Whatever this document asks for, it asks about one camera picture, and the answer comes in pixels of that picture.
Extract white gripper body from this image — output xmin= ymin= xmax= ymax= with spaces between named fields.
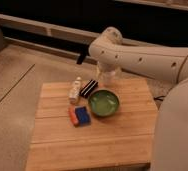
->
xmin=96 ymin=63 xmax=121 ymax=87

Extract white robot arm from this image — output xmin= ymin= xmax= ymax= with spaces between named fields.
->
xmin=88 ymin=27 xmax=188 ymax=171

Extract green ceramic bowl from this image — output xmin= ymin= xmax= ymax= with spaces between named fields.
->
xmin=88 ymin=89 xmax=120 ymax=117

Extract black striped box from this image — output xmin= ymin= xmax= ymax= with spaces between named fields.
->
xmin=80 ymin=80 xmax=98 ymax=98

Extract black table leg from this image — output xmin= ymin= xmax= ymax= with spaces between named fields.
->
xmin=76 ymin=51 xmax=88 ymax=65

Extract white plastic bottle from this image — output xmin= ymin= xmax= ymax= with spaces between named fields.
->
xmin=69 ymin=77 xmax=82 ymax=104

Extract blue and orange sponge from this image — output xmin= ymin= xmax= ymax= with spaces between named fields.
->
xmin=68 ymin=106 xmax=91 ymax=126

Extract wooden table board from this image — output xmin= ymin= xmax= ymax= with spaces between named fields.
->
xmin=26 ymin=78 xmax=157 ymax=171

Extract black cables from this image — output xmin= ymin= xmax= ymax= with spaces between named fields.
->
xmin=153 ymin=95 xmax=166 ymax=102

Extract white horizontal rail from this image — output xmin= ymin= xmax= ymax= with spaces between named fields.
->
xmin=0 ymin=14 xmax=188 ymax=57

